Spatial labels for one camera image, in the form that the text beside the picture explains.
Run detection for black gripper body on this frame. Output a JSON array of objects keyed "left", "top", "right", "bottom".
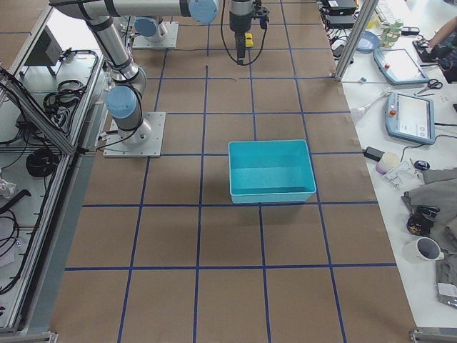
[{"left": 234, "top": 31, "right": 246, "bottom": 52}]

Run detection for yellow toy beetle car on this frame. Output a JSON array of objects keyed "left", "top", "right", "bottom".
[{"left": 244, "top": 32, "right": 254, "bottom": 49}]

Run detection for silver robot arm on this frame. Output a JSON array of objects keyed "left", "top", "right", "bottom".
[
  {"left": 134, "top": 1, "right": 269, "bottom": 66},
  {"left": 49, "top": 1, "right": 193, "bottom": 156}
]

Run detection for turquoise plastic bin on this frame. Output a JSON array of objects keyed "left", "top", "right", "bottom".
[{"left": 228, "top": 139, "right": 316, "bottom": 204}]

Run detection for blue plate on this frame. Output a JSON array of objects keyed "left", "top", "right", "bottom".
[{"left": 356, "top": 31, "right": 380, "bottom": 53}]

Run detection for teach pendant far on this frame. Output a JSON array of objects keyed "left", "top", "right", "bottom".
[{"left": 373, "top": 49, "right": 429, "bottom": 85}]

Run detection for teach pendant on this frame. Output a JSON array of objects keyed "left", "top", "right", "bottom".
[
  {"left": 384, "top": 92, "right": 436, "bottom": 145},
  {"left": 373, "top": 49, "right": 429, "bottom": 85}
]

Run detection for teach pendant near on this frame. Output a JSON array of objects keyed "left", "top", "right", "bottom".
[{"left": 384, "top": 92, "right": 436, "bottom": 145}]

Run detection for scissors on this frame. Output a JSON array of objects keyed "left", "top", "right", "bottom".
[{"left": 414, "top": 79, "right": 443, "bottom": 96}]

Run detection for grey cloth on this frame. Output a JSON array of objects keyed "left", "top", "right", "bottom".
[{"left": 401, "top": 169, "right": 456, "bottom": 254}]

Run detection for white mug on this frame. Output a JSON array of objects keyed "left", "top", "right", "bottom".
[{"left": 403, "top": 237, "right": 444, "bottom": 263}]

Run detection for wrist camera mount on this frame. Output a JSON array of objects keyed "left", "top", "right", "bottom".
[{"left": 253, "top": 0, "right": 270, "bottom": 30}]

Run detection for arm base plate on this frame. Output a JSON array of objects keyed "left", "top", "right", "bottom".
[
  {"left": 103, "top": 111, "right": 166, "bottom": 158},
  {"left": 133, "top": 21, "right": 179, "bottom": 50}
]

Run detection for aluminium frame post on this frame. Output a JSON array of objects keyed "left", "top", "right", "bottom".
[{"left": 333, "top": 0, "right": 378, "bottom": 81}]

